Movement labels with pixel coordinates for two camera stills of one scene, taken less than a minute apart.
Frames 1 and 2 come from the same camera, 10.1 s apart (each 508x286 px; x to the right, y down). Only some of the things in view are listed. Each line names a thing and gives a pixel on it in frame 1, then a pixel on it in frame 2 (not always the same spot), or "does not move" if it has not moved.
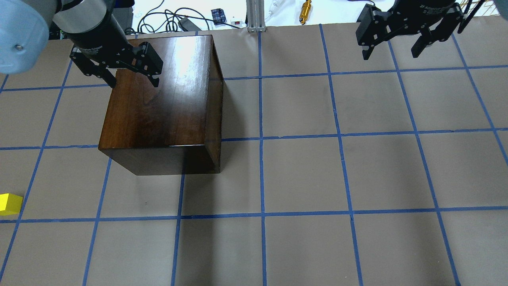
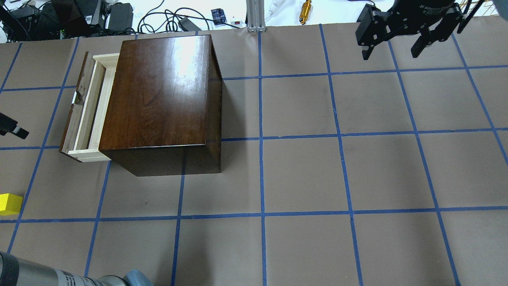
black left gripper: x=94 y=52 → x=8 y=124
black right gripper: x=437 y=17 does not move
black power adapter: x=187 y=25 does not move
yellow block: x=10 y=204 does not move
